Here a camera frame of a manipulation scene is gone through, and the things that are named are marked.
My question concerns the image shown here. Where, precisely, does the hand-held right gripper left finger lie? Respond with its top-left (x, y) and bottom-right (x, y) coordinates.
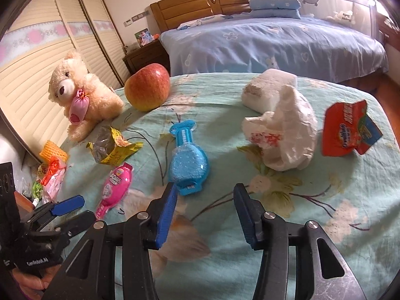
top-left (42, 181), bottom-right (179, 300)

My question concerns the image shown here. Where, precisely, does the yellow snack wrapper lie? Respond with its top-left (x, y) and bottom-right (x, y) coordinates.
top-left (86, 126), bottom-right (144, 166)

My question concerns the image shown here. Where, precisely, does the folded blue quilt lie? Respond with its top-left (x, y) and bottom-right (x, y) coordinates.
top-left (249, 0), bottom-right (302, 19)

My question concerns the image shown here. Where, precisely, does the pink toy package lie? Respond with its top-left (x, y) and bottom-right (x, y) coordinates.
top-left (94, 162), bottom-right (133, 220)

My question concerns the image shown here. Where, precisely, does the wooden headboard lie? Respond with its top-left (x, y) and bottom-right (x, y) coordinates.
top-left (150, 0), bottom-right (260, 33)

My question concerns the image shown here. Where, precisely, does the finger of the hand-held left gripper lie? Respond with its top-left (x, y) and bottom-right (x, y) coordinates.
top-left (29, 194), bottom-right (86, 226)
top-left (59, 210), bottom-right (96, 238)

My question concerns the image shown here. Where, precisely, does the wall switch panel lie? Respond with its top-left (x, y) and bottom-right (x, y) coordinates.
top-left (124, 10), bottom-right (150, 27)

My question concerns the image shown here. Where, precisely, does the photo frame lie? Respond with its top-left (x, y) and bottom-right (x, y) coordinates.
top-left (134, 29), bottom-right (154, 47)

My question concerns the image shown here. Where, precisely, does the orange foam fruit net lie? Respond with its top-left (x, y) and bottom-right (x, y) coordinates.
top-left (39, 140), bottom-right (68, 163)

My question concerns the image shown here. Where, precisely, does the red and pink plastic wrapper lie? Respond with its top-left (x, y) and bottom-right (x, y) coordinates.
top-left (40, 155), bottom-right (68, 204)

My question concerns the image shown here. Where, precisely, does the person's left hand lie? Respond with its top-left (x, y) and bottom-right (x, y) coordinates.
top-left (14, 262), bottom-right (63, 300)

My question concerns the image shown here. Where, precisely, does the cream louvered wardrobe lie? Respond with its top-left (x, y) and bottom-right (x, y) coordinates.
top-left (0, 0), bottom-right (132, 163)

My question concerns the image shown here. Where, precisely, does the white and blue printed pillow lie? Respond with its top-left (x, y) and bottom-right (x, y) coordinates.
top-left (177, 15), bottom-right (233, 30)

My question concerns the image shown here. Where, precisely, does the wooden nightstand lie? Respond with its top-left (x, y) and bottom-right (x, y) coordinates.
top-left (122, 39), bottom-right (171, 77)

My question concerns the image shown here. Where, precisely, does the white plastic bag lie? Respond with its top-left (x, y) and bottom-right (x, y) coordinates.
top-left (243, 85), bottom-right (319, 172)

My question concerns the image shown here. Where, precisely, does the bed with blue sheet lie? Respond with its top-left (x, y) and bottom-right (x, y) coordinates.
top-left (160, 14), bottom-right (390, 83)

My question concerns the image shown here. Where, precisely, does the cream teddy bear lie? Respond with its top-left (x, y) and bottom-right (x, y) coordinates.
top-left (48, 50), bottom-right (125, 142)

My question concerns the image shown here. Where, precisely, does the red yellow apple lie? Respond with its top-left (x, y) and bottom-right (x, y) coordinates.
top-left (124, 63), bottom-right (171, 112)

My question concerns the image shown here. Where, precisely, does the red snack bag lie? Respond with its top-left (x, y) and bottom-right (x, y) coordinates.
top-left (322, 99), bottom-right (383, 157)

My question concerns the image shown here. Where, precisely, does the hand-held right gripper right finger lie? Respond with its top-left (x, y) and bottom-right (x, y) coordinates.
top-left (233, 183), bottom-right (369, 300)

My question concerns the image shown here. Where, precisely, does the white plush toy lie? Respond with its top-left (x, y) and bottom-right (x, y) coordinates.
top-left (325, 9), bottom-right (355, 24)

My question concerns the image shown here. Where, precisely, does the blue blister package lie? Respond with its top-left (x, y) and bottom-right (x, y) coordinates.
top-left (169, 120), bottom-right (209, 196)

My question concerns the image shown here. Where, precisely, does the green drink pouch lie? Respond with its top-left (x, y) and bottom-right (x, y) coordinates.
top-left (31, 179), bottom-right (44, 207)

